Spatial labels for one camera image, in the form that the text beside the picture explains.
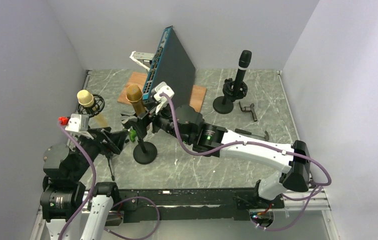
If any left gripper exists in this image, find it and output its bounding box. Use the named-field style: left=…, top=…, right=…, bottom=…
left=70, top=126, right=129, bottom=180

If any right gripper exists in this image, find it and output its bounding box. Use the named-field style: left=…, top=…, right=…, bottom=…
left=129, top=98, right=192, bottom=144

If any black round-base mic stand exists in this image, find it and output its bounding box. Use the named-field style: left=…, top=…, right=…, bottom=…
left=133, top=129, right=157, bottom=165

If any dark gold microphone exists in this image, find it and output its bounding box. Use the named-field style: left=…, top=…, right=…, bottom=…
left=126, top=84, right=146, bottom=116

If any light gold microphone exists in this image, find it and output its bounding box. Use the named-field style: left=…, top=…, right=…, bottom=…
left=77, top=89, right=108, bottom=128

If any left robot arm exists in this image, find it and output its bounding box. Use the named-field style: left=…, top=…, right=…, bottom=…
left=40, top=127, right=129, bottom=240

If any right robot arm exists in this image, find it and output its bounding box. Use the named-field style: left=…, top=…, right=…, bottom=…
left=121, top=105, right=310, bottom=208

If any black round-base stand rear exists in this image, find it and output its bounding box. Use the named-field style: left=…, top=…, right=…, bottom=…
left=213, top=78, right=248, bottom=115

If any black microphone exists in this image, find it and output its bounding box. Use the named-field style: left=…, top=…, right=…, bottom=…
left=233, top=50, right=252, bottom=99

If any green plastic tap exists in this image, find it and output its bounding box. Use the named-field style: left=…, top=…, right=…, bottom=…
left=128, top=129, right=137, bottom=143

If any wooden board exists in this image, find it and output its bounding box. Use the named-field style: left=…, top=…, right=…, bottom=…
left=117, top=71, right=207, bottom=112

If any dark metal tap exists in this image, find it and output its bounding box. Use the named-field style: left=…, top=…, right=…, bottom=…
left=238, top=101, right=258, bottom=122

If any black tripod shock-mount stand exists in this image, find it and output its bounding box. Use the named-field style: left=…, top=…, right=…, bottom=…
left=77, top=94, right=116, bottom=182

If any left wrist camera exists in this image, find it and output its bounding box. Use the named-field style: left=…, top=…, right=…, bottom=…
left=65, top=113, right=89, bottom=135

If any white bracket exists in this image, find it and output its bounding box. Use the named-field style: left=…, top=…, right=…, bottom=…
left=129, top=51, right=155, bottom=72

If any blue network switch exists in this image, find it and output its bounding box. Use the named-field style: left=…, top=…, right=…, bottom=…
left=142, top=26, right=196, bottom=107

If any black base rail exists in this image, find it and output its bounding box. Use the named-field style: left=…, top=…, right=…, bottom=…
left=112, top=187, right=284, bottom=223

